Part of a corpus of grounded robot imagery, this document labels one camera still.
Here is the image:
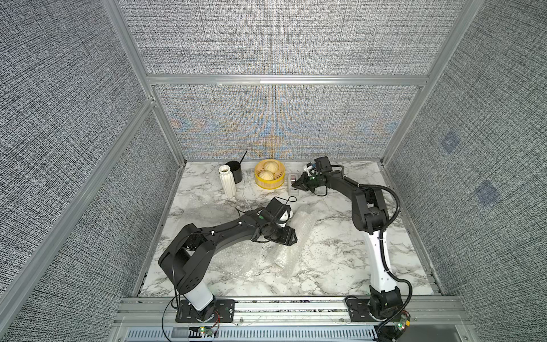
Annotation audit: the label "black corrugated right cable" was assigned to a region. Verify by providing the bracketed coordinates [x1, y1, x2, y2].
[330, 164, 414, 326]

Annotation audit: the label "aluminium front rail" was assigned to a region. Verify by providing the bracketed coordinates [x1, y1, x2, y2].
[107, 296, 479, 341]

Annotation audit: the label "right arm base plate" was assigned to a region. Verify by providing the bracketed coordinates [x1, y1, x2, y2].
[344, 296, 385, 323]

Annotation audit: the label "white ribbed slim vase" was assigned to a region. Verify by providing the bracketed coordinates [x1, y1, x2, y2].
[219, 165, 236, 198]

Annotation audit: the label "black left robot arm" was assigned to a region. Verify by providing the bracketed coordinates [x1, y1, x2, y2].
[158, 197, 298, 315]

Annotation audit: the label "yellow steamer basket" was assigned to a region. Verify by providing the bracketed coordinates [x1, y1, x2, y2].
[254, 159, 286, 190]

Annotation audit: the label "white ribbed wide vase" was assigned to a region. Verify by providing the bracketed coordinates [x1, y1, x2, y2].
[272, 208, 316, 279]

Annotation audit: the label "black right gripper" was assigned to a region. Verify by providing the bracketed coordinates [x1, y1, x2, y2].
[290, 172, 321, 192]

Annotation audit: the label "bun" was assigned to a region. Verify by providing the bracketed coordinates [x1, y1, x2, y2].
[264, 160, 279, 174]
[259, 170, 275, 181]

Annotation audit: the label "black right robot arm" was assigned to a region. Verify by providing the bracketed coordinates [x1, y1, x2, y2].
[291, 157, 404, 321]

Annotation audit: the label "black cup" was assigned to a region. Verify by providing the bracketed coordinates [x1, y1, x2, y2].
[226, 160, 243, 184]

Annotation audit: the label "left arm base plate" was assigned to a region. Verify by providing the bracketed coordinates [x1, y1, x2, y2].
[171, 299, 236, 324]

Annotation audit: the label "small clear box red contents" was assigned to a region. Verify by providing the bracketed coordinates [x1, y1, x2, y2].
[287, 173, 299, 197]

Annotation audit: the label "front bun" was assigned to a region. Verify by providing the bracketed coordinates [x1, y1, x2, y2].
[259, 170, 275, 181]

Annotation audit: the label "back bun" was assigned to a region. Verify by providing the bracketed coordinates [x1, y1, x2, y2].
[264, 160, 279, 174]

